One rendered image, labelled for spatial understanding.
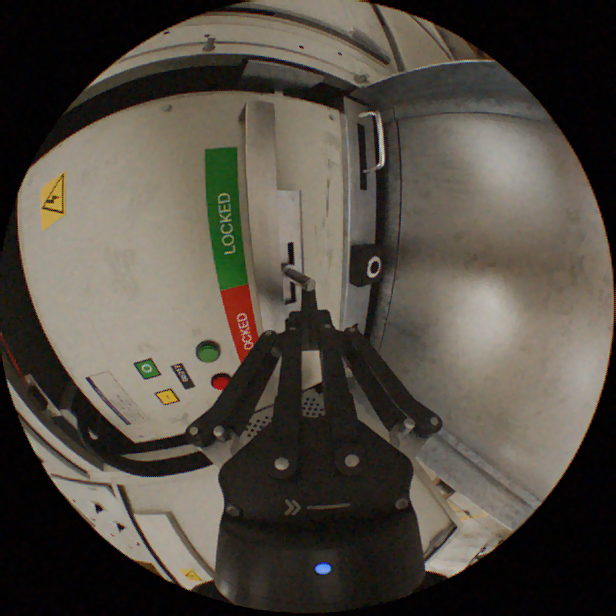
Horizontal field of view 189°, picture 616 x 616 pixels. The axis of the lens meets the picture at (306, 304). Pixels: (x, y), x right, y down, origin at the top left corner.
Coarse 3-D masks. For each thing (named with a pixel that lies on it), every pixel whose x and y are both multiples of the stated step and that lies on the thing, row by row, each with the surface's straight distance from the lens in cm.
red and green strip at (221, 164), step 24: (216, 168) 22; (216, 192) 21; (216, 216) 21; (240, 216) 21; (216, 240) 21; (240, 240) 21; (216, 264) 21; (240, 264) 22; (240, 288) 22; (240, 312) 24; (240, 336) 25; (240, 360) 28
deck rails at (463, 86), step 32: (448, 64) 28; (480, 64) 28; (384, 96) 34; (416, 96) 34; (448, 96) 33; (480, 96) 32; (512, 96) 33; (448, 448) 44; (448, 480) 42; (480, 480) 47; (512, 480) 49; (512, 512) 54
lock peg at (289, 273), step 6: (282, 270) 23; (288, 270) 23; (294, 270) 22; (282, 276) 23; (288, 276) 22; (294, 276) 21; (300, 276) 20; (306, 276) 20; (294, 282) 21; (300, 282) 20; (306, 282) 19; (312, 282) 19; (306, 288) 20; (312, 288) 20
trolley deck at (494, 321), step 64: (448, 128) 31; (512, 128) 30; (448, 192) 28; (512, 192) 27; (576, 192) 29; (448, 256) 28; (512, 256) 26; (576, 256) 28; (448, 320) 30; (512, 320) 28; (576, 320) 30; (448, 384) 35; (512, 384) 32; (576, 384) 34; (512, 448) 41; (576, 448) 44
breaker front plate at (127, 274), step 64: (128, 128) 26; (192, 128) 24; (320, 128) 29; (128, 192) 23; (192, 192) 21; (320, 192) 26; (64, 256) 28; (128, 256) 23; (192, 256) 21; (320, 256) 26; (64, 320) 31; (128, 320) 25; (192, 320) 23; (256, 320) 25; (128, 384) 32
